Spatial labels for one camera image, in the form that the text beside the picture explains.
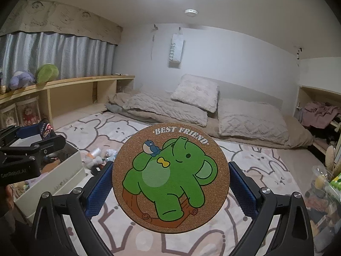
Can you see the white hanging paper bag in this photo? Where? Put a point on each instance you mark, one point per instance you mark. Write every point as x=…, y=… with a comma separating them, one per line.
x=176, y=49

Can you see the black red printed packet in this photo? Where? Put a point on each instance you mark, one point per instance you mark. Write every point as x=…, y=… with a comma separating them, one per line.
x=45, y=128

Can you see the beige quilted blanket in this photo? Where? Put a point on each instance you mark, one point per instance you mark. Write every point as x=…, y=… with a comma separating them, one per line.
x=159, y=106

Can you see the white blue wipes packet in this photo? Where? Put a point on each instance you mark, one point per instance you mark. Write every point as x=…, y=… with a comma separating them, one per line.
x=110, y=155

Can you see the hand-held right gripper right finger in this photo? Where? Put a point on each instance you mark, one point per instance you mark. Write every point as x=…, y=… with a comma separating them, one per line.
x=243, y=192

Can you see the beige printed valance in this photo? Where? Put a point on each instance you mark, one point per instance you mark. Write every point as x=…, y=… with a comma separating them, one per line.
x=66, y=16

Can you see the printed bunny blanket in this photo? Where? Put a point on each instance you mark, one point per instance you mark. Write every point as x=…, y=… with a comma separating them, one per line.
x=253, y=160

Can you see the large knitted beige pillow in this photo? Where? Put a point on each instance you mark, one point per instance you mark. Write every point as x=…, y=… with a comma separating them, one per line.
x=250, y=120

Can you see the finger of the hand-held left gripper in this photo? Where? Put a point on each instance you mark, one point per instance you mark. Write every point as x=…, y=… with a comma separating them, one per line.
x=40, y=146
x=26, y=131

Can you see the small fluffy beige pillow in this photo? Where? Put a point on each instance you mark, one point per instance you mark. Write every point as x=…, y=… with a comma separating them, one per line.
x=194, y=93

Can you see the clear bag of goods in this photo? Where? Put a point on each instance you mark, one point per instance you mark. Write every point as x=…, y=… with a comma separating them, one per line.
x=322, y=208

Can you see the pink clothes pile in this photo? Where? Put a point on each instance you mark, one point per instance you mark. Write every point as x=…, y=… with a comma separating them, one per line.
x=318, y=113

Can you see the round ceiling smoke detector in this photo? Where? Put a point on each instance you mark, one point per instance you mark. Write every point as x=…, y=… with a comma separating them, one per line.
x=191, y=12

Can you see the wooden wall niche shelf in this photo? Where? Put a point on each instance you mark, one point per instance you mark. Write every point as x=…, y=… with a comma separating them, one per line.
x=303, y=93

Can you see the black wall hook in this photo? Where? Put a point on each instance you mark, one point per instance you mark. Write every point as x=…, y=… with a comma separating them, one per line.
x=298, y=52

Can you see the tan duvet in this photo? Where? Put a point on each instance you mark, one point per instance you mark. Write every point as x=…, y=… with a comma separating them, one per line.
x=298, y=134

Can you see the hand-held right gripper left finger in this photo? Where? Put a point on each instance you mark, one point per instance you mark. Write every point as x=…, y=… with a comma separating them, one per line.
x=100, y=192

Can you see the purple plush toy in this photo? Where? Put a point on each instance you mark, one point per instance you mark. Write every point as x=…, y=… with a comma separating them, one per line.
x=21, y=80

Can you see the long wooden shelf unit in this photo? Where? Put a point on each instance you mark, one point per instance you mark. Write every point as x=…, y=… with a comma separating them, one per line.
x=74, y=81

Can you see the red doll in box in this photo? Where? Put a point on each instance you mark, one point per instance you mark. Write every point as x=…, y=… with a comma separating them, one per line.
x=28, y=114

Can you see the green plush toy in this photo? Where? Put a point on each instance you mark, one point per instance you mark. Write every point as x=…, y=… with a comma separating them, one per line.
x=47, y=73

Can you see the beige headboard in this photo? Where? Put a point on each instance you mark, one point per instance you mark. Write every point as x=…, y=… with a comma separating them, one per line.
x=253, y=96

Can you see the white storage box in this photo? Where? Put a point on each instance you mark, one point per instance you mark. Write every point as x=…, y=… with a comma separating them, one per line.
x=61, y=176

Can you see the grey curtain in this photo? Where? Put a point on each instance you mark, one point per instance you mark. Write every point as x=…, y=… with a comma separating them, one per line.
x=80, y=56

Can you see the round cork elephant coaster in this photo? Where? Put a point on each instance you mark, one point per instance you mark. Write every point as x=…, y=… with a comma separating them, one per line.
x=170, y=178

